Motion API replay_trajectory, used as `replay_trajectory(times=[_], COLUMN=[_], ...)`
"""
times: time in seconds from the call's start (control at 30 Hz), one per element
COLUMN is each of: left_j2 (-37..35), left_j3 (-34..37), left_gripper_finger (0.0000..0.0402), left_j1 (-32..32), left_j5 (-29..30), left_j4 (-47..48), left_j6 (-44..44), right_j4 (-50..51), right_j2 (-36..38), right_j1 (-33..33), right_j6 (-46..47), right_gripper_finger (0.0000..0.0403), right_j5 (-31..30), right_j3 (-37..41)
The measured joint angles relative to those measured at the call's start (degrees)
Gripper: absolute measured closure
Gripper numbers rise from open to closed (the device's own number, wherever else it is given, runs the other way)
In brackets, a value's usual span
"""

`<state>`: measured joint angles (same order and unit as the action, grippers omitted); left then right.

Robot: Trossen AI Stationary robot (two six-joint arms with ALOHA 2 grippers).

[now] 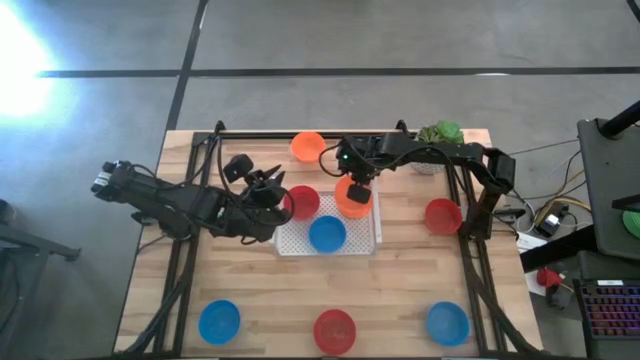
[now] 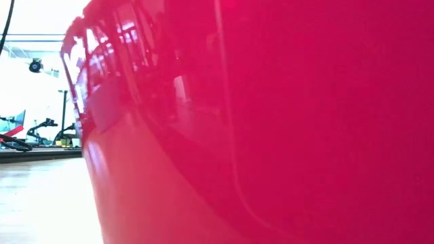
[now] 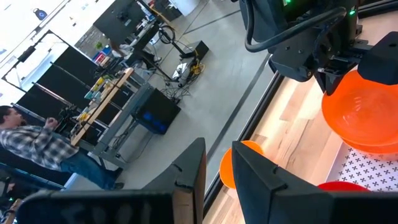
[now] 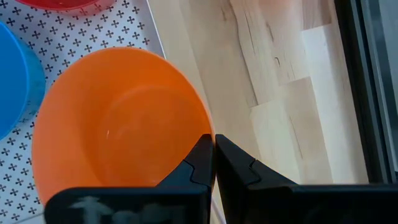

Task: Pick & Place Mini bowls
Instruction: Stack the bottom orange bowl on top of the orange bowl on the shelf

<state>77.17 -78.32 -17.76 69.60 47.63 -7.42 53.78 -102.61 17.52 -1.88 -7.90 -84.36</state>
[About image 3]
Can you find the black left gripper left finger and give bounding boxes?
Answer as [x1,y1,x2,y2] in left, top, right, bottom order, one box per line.
[16,137,207,224]

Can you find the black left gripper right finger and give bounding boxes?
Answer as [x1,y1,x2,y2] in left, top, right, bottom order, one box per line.
[231,140,398,224]

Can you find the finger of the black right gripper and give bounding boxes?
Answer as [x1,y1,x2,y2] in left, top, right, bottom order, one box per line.
[315,67,349,96]
[357,30,398,86]

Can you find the red plastic mini bowl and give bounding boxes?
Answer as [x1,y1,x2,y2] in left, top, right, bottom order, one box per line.
[317,181,371,192]

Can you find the black computer tower blue lights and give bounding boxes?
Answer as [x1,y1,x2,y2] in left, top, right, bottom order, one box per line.
[132,88,182,135]

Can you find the white perforated metal tray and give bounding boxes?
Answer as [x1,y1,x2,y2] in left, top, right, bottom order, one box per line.
[309,132,398,193]

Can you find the grey desk wooden top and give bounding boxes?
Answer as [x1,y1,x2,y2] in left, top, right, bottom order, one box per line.
[70,67,156,170]

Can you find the person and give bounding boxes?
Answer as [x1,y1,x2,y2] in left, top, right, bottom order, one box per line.
[0,105,125,191]

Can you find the black room divider panels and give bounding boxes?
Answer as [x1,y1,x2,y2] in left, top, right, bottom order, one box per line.
[1,29,150,131]

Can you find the black computer monitor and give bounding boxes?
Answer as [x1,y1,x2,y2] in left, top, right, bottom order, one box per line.
[93,0,149,44]

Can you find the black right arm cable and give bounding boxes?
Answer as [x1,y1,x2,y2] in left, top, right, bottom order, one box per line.
[244,0,348,54]

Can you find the yellow cable coil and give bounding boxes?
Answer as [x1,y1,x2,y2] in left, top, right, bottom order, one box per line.
[189,58,206,75]

